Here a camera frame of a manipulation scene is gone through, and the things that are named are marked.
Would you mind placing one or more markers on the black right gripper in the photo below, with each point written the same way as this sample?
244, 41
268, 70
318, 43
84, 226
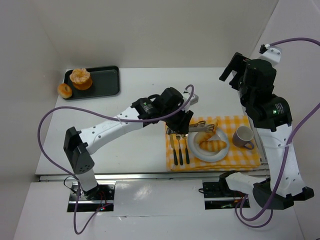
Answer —
235, 66

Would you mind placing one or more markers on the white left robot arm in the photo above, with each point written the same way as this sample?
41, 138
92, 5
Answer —
171, 107

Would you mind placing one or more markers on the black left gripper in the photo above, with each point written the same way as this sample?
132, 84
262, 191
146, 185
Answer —
182, 121

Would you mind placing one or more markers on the metal tongs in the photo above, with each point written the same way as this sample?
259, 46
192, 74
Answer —
193, 128

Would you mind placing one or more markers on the gold spoon black handle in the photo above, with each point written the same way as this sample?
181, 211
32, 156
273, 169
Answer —
185, 137

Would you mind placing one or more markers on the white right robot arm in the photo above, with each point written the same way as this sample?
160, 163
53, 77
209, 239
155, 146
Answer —
271, 116

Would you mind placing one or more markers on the knife with black handle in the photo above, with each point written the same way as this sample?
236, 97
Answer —
172, 144

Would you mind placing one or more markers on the purple mug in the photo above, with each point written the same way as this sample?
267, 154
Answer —
242, 138

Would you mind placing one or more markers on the small round bagel bread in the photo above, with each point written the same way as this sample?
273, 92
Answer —
64, 91

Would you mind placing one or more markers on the aluminium front rail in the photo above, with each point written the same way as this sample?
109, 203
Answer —
157, 176

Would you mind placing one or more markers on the fork with black handle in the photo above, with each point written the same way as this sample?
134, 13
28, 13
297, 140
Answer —
178, 138

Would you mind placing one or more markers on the white plate blue rim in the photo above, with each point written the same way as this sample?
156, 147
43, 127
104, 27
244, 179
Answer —
208, 156

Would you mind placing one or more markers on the pale pointed pastry bread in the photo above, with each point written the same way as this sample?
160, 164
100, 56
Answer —
208, 131

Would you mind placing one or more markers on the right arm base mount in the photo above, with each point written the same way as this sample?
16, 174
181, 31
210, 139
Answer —
217, 197

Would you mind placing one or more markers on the striped golden bread roll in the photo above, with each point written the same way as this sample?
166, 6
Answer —
213, 145

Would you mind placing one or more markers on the black tray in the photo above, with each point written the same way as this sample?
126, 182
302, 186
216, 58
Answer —
106, 83

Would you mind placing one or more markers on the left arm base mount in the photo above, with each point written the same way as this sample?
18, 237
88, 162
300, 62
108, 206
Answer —
101, 199

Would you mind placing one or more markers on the yellow checkered cloth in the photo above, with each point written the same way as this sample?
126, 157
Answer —
237, 158

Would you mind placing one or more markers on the tall orange muffin bread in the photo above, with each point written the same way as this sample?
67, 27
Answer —
81, 79

